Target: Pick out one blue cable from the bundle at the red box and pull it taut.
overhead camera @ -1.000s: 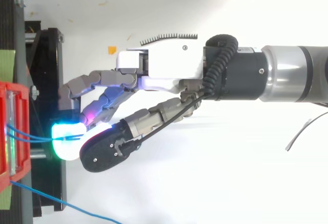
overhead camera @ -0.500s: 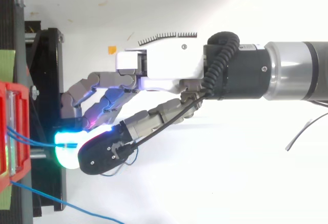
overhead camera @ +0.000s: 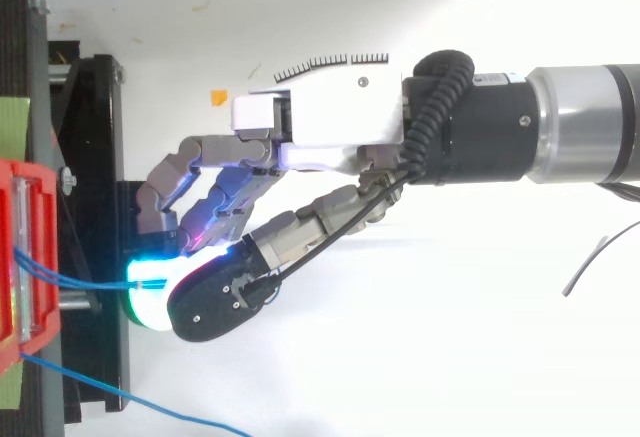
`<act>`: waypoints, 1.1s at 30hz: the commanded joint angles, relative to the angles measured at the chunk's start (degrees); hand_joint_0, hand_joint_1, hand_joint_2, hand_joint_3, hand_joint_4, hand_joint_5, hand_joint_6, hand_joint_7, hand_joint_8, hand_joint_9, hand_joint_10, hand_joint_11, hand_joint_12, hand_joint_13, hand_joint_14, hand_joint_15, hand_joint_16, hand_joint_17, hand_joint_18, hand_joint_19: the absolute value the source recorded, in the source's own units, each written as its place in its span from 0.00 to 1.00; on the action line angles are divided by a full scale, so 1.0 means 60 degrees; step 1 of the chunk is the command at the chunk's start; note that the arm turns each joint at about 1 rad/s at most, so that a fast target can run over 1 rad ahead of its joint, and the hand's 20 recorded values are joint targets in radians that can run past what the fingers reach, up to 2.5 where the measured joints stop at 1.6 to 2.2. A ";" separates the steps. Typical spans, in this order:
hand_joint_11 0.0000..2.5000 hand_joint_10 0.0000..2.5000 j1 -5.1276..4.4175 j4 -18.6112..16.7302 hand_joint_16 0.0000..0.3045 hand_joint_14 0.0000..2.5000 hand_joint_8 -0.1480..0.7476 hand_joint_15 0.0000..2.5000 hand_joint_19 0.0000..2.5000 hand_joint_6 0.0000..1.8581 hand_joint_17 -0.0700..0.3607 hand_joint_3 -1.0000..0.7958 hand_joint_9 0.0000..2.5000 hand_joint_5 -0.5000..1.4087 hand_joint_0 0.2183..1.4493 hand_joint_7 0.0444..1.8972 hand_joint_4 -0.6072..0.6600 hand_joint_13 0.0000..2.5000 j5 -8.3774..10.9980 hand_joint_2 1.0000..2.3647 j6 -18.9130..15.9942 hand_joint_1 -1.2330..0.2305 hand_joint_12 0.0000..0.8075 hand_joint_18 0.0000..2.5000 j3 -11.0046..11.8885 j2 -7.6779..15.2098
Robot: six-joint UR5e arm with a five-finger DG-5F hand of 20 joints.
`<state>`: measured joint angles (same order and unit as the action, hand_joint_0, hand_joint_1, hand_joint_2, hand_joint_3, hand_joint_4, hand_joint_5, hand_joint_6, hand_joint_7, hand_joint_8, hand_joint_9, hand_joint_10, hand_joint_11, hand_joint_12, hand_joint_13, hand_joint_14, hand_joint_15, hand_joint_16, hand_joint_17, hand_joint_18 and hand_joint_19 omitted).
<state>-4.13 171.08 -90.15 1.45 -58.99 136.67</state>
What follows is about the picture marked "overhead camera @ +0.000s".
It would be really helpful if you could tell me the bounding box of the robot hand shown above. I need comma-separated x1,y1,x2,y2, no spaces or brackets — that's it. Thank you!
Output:
123,51,406,345

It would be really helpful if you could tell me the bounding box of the blue cable bundle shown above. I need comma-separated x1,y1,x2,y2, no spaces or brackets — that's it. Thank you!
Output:
13,245,254,437

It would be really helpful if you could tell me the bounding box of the black stand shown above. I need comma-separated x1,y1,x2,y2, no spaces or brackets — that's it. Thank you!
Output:
0,0,133,437

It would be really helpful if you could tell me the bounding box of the red bin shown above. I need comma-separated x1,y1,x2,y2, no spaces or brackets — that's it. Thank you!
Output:
0,156,63,379

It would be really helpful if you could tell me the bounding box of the black coiled cable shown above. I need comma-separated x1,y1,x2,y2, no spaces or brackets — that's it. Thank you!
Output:
399,49,477,182

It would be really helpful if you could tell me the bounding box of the thin black cable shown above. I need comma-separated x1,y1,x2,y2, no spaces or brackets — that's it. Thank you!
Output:
595,181,640,204
562,220,640,298
238,170,426,311

